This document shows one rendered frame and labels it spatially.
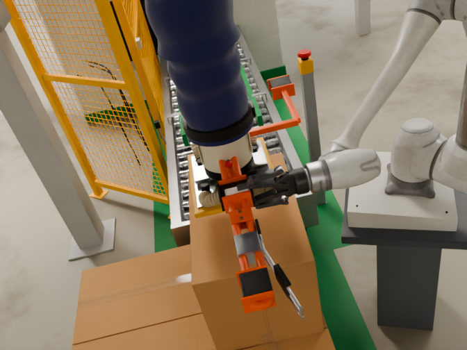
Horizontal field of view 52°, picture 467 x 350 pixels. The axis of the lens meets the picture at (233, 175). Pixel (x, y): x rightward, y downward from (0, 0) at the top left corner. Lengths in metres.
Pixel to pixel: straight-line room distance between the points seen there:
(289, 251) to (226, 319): 0.34
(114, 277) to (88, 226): 0.97
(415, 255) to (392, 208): 0.32
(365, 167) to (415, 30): 0.40
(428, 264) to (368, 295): 0.56
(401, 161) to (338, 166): 0.54
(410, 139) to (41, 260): 2.49
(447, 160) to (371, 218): 0.35
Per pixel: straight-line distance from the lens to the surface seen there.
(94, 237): 3.26
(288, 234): 1.64
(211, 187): 1.60
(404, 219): 1.88
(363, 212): 1.86
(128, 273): 2.27
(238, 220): 1.28
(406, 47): 1.45
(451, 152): 1.75
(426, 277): 2.23
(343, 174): 1.35
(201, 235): 1.71
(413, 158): 1.83
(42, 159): 2.91
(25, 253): 3.57
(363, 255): 2.82
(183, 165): 2.77
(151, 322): 2.05
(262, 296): 1.09
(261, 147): 1.72
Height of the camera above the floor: 2.12
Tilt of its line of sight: 38 degrees down
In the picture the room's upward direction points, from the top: 14 degrees counter-clockwise
